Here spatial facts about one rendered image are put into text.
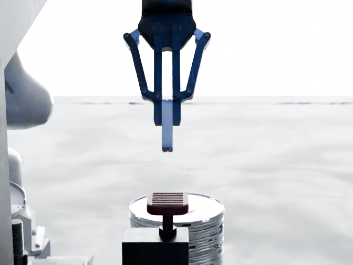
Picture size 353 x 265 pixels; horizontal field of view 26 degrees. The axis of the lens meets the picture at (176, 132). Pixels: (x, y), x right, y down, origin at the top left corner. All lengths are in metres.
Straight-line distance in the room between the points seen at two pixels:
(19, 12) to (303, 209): 2.80
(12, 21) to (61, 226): 2.56
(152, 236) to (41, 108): 0.62
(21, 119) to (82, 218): 1.70
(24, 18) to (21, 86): 0.88
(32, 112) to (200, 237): 0.81
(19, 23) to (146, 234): 0.48
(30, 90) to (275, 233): 1.71
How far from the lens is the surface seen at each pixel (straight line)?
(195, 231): 2.25
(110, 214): 3.34
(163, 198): 1.10
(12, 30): 0.71
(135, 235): 1.12
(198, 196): 2.47
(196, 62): 1.08
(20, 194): 1.07
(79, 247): 3.00
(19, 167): 1.69
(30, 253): 1.74
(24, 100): 1.64
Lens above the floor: 1.10
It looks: 13 degrees down
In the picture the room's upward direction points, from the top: straight up
